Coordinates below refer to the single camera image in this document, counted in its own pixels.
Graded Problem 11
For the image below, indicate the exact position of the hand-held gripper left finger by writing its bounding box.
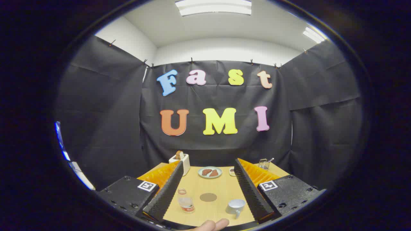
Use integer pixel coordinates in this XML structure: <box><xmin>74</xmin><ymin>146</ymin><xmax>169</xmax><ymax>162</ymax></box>
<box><xmin>96</xmin><ymin>160</ymin><xmax>184</xmax><ymax>223</ymax></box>

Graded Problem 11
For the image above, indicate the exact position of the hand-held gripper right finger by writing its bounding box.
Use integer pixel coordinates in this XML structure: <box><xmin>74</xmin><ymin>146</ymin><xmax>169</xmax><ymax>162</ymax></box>
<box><xmin>233</xmin><ymin>158</ymin><xmax>327</xmax><ymax>224</ymax></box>

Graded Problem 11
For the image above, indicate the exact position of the white cup with handle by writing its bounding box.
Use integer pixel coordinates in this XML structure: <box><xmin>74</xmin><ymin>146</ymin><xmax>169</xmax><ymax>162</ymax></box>
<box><xmin>225</xmin><ymin>199</ymin><xmax>246</xmax><ymax>219</ymax></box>

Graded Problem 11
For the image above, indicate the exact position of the clear plastic bottle red label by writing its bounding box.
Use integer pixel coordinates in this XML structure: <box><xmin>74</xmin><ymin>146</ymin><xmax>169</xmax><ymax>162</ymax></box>
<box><xmin>178</xmin><ymin>188</ymin><xmax>195</xmax><ymax>214</ymax></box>

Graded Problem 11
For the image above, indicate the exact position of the wooden table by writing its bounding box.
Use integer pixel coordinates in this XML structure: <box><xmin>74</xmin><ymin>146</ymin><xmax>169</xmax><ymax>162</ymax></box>
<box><xmin>138</xmin><ymin>162</ymin><xmax>291</xmax><ymax>227</ymax></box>

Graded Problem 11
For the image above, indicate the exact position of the white toaster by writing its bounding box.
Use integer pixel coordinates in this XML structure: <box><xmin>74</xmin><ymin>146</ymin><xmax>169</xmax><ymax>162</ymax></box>
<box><xmin>169</xmin><ymin>153</ymin><xmax>190</xmax><ymax>176</ymax></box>

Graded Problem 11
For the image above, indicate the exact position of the pale green round plate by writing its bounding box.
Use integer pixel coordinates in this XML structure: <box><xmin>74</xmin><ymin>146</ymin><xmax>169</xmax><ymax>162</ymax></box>
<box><xmin>198</xmin><ymin>167</ymin><xmax>223</xmax><ymax>179</ymax></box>

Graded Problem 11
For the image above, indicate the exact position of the small ceiling light panel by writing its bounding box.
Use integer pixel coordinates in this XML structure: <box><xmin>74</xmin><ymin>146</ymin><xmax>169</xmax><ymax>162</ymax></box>
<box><xmin>303</xmin><ymin>27</ymin><xmax>325</xmax><ymax>44</ymax></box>

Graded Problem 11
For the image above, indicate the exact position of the long ceiling light panel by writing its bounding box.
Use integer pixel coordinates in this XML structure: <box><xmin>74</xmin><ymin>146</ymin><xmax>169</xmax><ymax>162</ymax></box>
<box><xmin>175</xmin><ymin>0</ymin><xmax>252</xmax><ymax>16</ymax></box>

